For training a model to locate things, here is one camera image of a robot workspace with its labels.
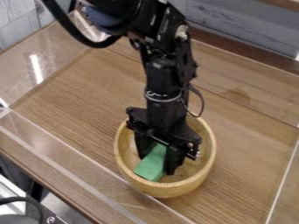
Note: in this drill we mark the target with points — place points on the clear acrylic tray wall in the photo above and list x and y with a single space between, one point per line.
68 92

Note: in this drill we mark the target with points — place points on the grey metal frame bracket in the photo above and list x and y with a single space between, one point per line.
62 214

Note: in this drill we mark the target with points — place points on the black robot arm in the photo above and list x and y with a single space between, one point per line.
159 33

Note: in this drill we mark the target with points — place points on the brown wooden bowl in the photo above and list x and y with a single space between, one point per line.
190 175

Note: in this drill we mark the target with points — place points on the green rectangular block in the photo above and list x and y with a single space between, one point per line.
151 166

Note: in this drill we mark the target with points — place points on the clear acrylic corner bracket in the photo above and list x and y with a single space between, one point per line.
88 29

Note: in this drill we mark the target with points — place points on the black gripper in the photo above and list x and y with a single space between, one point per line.
161 124

